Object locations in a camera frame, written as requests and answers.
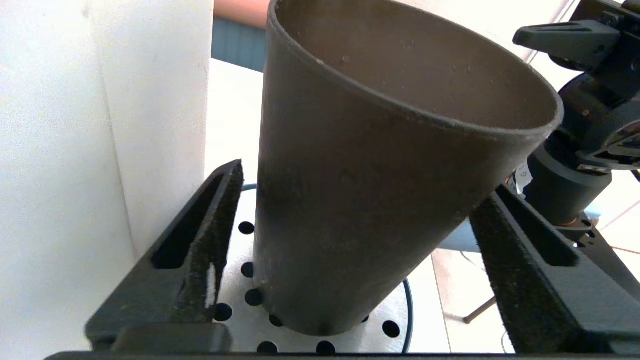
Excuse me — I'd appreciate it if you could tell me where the pink bolster on empty bench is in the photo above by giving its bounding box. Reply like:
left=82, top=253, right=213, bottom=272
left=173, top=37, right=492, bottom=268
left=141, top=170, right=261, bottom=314
left=213, top=0, right=274, bottom=29

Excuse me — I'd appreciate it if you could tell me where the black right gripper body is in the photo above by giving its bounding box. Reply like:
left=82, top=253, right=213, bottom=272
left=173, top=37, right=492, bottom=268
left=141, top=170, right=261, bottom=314
left=556, top=20, right=640, bottom=172

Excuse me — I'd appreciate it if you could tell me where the teal empty bench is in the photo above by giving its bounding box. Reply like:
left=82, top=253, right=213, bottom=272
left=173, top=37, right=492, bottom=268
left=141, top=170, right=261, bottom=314
left=211, top=17, right=269, bottom=75

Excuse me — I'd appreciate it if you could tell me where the large blue-grey perforated drip tray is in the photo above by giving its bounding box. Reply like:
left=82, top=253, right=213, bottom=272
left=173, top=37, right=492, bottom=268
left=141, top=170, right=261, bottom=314
left=209, top=182, right=415, bottom=356

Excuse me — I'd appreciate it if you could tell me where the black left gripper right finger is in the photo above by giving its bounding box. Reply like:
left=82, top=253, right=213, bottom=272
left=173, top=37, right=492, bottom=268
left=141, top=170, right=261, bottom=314
left=469, top=185, right=640, bottom=354

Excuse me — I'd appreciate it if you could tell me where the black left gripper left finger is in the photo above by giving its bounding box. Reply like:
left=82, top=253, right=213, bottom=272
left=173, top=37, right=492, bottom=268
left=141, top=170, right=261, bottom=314
left=84, top=159, right=245, bottom=351

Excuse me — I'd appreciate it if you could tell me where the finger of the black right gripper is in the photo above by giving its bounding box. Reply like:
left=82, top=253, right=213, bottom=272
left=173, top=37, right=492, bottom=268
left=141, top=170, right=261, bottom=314
left=513, top=20, right=622, bottom=72

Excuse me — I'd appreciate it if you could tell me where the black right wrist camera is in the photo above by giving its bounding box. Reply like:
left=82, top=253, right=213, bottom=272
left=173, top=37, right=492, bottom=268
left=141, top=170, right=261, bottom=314
left=570, top=0, right=640, bottom=24

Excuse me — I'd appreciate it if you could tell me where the black tapered cup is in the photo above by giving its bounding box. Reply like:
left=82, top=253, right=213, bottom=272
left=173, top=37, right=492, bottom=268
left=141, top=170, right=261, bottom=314
left=252, top=0, right=565, bottom=337

